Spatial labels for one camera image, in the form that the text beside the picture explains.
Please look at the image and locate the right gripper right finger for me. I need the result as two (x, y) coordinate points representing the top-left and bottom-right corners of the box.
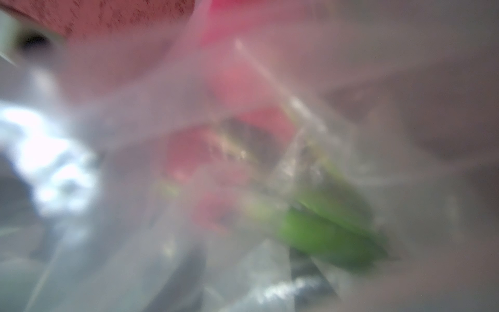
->
(289, 248), (338, 311)

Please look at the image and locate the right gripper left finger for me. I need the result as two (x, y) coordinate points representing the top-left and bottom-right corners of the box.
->
(144, 246), (206, 312)

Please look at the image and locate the dragon fruit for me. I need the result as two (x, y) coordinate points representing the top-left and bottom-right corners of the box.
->
(159, 61), (389, 272)

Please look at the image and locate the clear zip-top bag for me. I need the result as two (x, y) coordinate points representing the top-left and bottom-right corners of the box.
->
(1, 1), (498, 311)

